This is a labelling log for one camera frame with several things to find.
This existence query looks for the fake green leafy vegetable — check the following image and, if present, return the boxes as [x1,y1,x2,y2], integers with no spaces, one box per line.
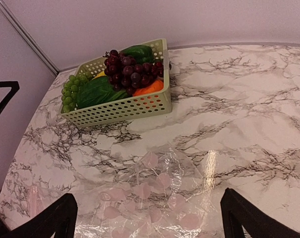
[76,76,130,109]

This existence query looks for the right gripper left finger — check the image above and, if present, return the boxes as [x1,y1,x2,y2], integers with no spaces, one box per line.
[3,193,78,238]

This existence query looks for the fake green grapes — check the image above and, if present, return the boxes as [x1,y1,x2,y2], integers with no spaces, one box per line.
[61,74,89,113]

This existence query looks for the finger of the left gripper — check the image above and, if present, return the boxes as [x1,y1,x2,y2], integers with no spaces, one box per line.
[0,75,20,118]

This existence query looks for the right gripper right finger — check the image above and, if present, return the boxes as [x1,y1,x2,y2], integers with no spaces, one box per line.
[220,188,300,238]

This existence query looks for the fake orange tangerine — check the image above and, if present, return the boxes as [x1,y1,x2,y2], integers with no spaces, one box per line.
[133,79,164,97]

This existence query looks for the clear dotted zip bag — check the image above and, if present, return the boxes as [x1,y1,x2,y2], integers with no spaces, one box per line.
[28,143,217,238]

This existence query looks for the fake green bell pepper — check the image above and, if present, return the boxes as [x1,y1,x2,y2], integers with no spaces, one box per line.
[121,45,154,64]

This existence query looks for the fake purple grapes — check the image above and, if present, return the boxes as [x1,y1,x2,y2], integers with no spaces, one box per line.
[104,49,165,96]

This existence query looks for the green perforated plastic basket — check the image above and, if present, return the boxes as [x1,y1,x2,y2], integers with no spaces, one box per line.
[60,38,172,127]

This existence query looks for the fake yellow lemon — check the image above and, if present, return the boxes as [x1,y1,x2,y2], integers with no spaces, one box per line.
[93,71,106,79]

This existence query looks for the left aluminium frame post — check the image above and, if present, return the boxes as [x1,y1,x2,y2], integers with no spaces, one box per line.
[0,0,60,76]

